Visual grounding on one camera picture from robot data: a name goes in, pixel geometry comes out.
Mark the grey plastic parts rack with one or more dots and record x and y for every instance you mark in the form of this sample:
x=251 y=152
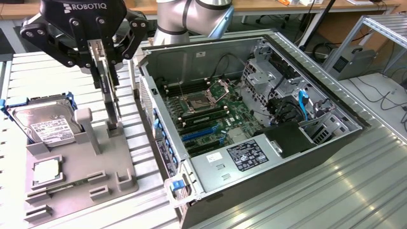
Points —
x=79 y=162

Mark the blue expansion slot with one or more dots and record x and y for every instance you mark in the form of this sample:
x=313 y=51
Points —
x=197 y=134

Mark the small slotted disk bay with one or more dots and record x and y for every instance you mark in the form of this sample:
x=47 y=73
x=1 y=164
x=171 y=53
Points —
x=321 y=134

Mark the grey power supply unit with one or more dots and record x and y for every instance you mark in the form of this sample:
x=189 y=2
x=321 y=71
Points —
x=217 y=174

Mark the thin metal locking lever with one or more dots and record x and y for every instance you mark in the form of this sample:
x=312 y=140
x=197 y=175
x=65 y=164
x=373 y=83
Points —
x=181 y=88

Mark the wooden desk with white frame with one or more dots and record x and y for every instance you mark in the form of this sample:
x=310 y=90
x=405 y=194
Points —
x=13 y=12

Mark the black plastic shroud box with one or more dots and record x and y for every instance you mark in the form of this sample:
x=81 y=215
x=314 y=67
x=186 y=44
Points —
x=286 y=138

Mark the orange small box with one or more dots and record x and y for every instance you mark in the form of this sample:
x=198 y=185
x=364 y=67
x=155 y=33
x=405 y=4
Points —
x=285 y=2

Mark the aluminium frame with slats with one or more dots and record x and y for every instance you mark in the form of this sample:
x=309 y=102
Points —
x=380 y=25

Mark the installed black RAM stick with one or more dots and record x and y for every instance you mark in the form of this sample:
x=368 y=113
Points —
x=203 y=118

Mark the blue case latch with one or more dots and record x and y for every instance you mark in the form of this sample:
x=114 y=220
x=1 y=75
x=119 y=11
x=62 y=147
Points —
x=177 y=185

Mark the black expansion slot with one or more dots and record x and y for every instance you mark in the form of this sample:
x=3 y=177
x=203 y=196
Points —
x=207 y=149
x=203 y=143

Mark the metal socket cover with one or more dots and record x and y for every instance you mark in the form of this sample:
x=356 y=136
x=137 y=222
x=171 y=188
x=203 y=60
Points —
x=219 y=91

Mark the graphics card with metal bracket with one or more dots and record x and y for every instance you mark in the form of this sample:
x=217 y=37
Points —
x=110 y=100

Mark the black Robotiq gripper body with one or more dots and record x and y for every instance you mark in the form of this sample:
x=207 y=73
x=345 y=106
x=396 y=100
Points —
x=83 y=12

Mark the silver CPU chip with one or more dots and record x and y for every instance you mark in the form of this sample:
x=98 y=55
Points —
x=47 y=171

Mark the large metal disk bay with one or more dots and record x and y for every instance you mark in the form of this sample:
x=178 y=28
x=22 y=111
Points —
x=258 y=78

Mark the green motherboard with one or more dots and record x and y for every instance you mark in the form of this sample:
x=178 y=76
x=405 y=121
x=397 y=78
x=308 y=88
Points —
x=242 y=112

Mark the white small boxes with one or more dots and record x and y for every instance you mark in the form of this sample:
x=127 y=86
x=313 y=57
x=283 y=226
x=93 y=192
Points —
x=305 y=2

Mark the hard disk with blue caddy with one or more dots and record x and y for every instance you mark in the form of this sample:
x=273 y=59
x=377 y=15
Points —
x=47 y=124

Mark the long wooden desk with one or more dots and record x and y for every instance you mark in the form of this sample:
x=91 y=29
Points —
x=270 y=8

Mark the silver chipset heatsink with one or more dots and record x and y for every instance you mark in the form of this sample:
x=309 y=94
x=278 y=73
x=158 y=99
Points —
x=238 y=134

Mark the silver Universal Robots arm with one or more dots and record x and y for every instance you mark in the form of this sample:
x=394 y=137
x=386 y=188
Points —
x=173 y=21

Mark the CPU socket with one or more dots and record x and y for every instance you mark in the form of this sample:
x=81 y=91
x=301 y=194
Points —
x=197 y=102

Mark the black stand pole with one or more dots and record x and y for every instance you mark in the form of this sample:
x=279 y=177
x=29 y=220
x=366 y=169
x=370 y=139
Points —
x=332 y=2

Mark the open black PC case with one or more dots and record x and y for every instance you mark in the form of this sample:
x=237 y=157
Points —
x=254 y=202

